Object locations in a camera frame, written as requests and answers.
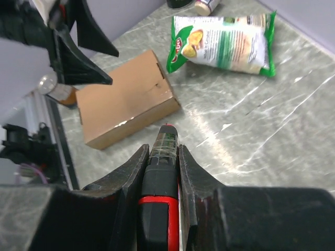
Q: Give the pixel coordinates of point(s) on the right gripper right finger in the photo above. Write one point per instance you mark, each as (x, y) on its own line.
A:
(219, 217)

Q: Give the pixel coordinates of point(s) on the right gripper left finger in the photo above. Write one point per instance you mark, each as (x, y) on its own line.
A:
(102, 216)

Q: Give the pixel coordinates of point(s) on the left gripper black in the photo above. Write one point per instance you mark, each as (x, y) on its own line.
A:
(38, 26)

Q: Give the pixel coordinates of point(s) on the brown cardboard express box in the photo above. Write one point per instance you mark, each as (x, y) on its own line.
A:
(139, 96)

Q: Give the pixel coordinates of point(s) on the metal tin can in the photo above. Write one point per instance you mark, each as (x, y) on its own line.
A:
(63, 94)

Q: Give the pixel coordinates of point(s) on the purple small yogurt cup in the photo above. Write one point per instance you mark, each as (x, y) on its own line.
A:
(206, 7)

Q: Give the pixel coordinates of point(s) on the green white chips bag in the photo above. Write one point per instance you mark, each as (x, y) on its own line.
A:
(239, 44)

